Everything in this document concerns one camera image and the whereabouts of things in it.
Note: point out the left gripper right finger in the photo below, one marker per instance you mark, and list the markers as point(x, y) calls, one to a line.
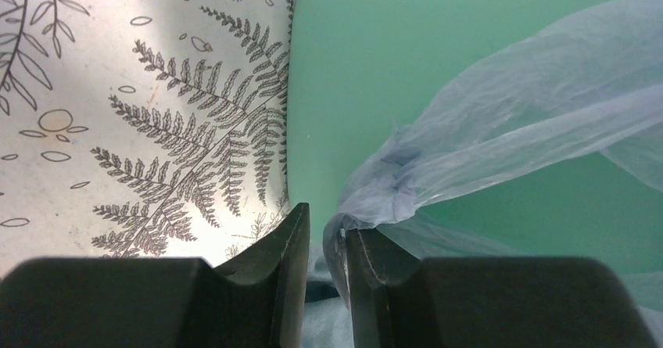
point(398, 300)

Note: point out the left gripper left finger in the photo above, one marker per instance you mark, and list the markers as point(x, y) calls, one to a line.
point(256, 299)

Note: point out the green plastic trash bin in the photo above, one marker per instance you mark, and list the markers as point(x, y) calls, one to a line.
point(361, 68)

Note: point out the light blue plastic trash bag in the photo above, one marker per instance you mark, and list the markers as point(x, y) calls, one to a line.
point(589, 83)

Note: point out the blue grey cloth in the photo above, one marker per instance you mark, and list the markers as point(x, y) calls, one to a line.
point(327, 322)

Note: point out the floral patterned table mat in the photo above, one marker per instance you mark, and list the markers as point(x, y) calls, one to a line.
point(142, 128)

